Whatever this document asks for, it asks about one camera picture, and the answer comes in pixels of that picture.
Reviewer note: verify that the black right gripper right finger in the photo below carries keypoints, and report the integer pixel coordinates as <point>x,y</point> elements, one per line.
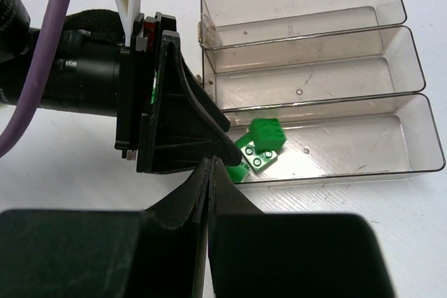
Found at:
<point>254,254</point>

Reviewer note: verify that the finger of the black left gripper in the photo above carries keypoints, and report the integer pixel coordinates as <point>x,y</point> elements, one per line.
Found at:
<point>181,125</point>

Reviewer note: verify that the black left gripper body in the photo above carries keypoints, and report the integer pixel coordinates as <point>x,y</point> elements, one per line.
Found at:
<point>95,73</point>

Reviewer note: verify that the small green lego brick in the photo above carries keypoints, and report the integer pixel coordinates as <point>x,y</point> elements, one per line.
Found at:
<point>258,160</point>

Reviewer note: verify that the clear three-compartment plastic container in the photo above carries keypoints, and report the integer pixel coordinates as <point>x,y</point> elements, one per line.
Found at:
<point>343,77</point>

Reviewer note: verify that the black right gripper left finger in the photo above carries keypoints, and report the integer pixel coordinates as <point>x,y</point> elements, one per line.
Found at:
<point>156,252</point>

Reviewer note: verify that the green curved lego brick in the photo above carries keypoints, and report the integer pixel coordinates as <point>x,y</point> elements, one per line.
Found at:
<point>267,135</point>

